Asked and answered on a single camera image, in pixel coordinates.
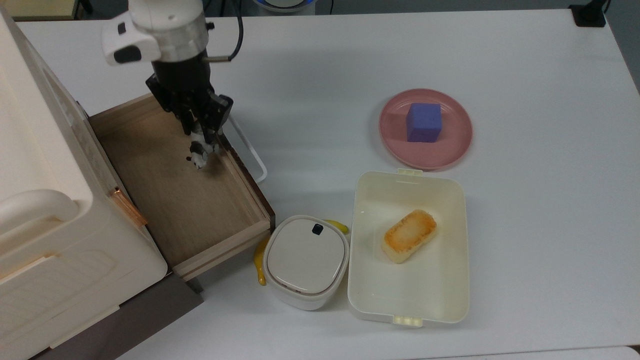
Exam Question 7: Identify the black table clamp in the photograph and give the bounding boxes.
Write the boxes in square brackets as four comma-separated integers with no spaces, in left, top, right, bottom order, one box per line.
[569,0,612,28]

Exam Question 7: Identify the black and white animal toy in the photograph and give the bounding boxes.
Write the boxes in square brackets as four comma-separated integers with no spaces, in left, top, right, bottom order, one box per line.
[186,125,221,171]

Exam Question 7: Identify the purple cube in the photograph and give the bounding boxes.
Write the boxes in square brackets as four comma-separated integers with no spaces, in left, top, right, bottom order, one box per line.
[405,102,443,144]

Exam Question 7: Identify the toasted bread toy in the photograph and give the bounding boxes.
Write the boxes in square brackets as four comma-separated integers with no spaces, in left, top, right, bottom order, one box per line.
[381,209,438,265]

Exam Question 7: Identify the copper latch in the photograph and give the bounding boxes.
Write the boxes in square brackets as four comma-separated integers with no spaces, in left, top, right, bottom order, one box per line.
[108,186,148,229]

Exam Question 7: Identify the cream lunch box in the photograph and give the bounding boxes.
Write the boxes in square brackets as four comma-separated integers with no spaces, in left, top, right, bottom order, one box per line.
[347,168,470,328]

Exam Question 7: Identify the small white lidded bin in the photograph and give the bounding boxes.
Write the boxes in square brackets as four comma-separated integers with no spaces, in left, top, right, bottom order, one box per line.
[261,215,350,311]

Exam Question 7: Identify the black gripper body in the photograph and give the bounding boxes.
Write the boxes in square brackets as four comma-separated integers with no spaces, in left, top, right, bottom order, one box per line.
[145,54,215,122]

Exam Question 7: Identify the yellow banana toy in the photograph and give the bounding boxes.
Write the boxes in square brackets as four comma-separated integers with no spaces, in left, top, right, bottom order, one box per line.
[253,219,350,287]

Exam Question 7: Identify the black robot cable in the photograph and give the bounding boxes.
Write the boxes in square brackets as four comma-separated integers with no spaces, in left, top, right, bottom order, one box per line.
[202,0,245,63]

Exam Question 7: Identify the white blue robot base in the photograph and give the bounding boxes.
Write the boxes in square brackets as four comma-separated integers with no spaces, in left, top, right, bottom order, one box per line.
[251,0,318,14]

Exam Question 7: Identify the wooden drawer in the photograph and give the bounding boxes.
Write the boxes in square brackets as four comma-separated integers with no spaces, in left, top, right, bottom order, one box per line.
[88,93,276,282]

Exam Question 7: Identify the yellow wooden furniture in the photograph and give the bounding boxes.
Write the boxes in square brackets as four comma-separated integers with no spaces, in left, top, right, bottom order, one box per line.
[0,0,83,22]

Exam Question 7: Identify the pink plate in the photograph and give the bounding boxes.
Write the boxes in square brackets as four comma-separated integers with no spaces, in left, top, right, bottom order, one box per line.
[378,88,474,171]

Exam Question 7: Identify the white drawer handle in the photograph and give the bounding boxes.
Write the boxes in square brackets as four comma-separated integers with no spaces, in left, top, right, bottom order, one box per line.
[228,116,269,184]

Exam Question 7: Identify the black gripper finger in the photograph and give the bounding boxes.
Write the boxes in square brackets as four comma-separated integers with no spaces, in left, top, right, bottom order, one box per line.
[179,109,199,137]
[200,92,234,146]

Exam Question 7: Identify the cream plastic drawer cabinet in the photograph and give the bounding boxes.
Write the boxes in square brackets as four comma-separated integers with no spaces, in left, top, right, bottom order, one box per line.
[0,10,169,360]

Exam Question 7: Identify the brown cabinet base board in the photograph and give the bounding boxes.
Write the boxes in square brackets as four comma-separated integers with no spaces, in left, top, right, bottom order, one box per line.
[30,272,205,360]

